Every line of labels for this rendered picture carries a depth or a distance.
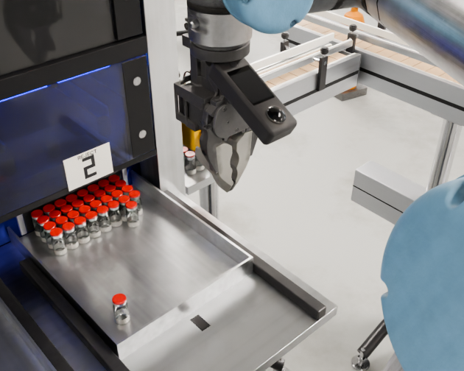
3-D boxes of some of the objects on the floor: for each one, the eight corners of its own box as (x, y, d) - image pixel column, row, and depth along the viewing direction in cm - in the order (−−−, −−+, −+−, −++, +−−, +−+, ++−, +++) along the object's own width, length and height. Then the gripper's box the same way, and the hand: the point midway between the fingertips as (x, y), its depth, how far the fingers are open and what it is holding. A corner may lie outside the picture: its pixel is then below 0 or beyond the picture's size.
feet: (344, 361, 187) (349, 333, 179) (431, 286, 214) (439, 258, 206) (364, 377, 182) (370, 349, 174) (450, 299, 209) (459, 270, 201)
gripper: (221, 20, 74) (222, 159, 86) (163, 37, 69) (174, 182, 82) (268, 39, 69) (263, 185, 81) (210, 59, 64) (213, 211, 76)
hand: (232, 185), depth 79 cm, fingers closed
